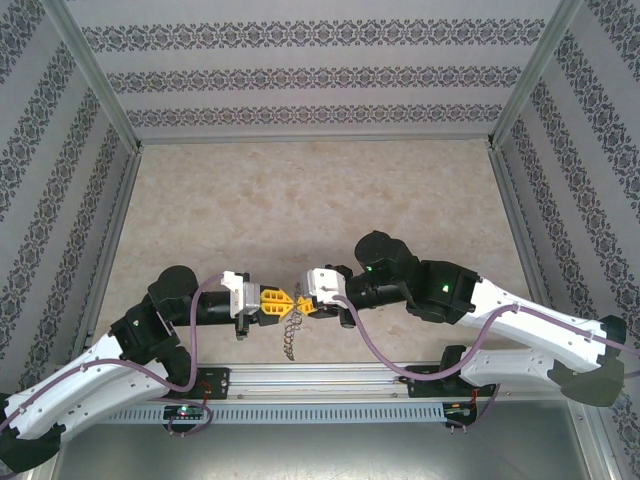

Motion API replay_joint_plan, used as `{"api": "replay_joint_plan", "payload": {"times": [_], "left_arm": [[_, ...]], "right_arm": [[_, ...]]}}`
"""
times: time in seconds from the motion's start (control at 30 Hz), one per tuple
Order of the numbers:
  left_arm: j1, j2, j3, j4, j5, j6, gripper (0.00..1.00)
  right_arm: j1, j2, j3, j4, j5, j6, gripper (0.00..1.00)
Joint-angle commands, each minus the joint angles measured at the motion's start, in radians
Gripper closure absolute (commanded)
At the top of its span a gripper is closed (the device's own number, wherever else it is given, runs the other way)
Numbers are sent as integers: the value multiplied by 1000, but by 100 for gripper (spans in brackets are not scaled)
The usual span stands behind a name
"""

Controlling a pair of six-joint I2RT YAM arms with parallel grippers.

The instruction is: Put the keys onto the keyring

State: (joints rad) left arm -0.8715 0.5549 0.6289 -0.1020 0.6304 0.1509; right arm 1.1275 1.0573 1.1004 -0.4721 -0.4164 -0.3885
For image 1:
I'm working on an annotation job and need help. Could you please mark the large metal keyring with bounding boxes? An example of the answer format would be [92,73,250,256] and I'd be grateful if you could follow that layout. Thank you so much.
[280,282,305,362]

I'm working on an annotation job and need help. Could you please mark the grey sheet metal panel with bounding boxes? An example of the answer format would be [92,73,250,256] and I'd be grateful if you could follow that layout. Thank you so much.
[49,422,611,480]

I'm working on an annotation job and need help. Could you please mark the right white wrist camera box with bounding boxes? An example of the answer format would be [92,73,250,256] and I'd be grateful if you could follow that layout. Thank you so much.
[299,268,347,305]

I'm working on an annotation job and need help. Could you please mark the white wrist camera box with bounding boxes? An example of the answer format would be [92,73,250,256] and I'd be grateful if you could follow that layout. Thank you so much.
[221,269,251,319]
[299,268,347,305]

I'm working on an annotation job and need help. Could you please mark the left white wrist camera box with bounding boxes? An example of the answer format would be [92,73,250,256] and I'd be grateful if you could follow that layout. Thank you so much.
[221,269,251,319]

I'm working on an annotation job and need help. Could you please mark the long aluminium mounting rail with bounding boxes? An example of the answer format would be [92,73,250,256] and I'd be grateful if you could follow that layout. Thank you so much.
[149,362,587,401]

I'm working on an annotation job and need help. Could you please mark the left aluminium side rail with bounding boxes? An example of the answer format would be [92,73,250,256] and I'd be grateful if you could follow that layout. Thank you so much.
[72,147,146,354]

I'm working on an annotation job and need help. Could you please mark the aluminium side rail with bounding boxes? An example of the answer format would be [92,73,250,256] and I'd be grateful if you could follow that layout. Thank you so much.
[488,145,556,316]
[72,147,146,354]

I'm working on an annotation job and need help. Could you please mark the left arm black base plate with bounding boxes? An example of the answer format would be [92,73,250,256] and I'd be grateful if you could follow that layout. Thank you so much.
[139,367,231,401]

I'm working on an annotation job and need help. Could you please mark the grey slotted cable duct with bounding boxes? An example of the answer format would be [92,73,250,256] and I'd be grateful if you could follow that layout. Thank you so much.
[107,403,447,426]

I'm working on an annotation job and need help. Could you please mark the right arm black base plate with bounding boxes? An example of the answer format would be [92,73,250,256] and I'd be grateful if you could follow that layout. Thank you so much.
[405,363,499,399]

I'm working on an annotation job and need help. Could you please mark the right aluminium side rail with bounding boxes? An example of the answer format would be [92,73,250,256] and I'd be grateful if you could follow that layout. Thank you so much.
[488,145,556,316]

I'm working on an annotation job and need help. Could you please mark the left aluminium upright post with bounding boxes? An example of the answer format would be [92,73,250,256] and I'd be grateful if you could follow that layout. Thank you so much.
[38,0,144,151]

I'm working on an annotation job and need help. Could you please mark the aluminium upright post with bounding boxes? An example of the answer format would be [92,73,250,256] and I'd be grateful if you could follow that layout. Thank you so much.
[489,0,586,151]
[38,0,144,151]

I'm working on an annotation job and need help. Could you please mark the right aluminium upright post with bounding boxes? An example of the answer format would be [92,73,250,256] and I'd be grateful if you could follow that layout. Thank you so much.
[489,0,586,151]

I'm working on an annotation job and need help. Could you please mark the right aluminium frame bar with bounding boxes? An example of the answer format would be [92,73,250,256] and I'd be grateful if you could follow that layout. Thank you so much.
[572,405,632,480]

